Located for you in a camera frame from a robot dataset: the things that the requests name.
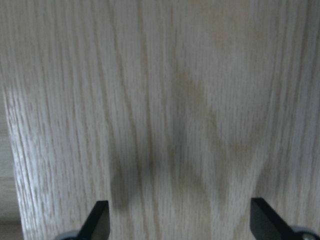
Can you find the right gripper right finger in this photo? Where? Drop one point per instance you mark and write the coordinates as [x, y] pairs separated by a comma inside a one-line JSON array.
[[266, 224]]

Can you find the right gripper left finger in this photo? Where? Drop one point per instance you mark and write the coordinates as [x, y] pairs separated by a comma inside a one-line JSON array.
[[97, 226]]

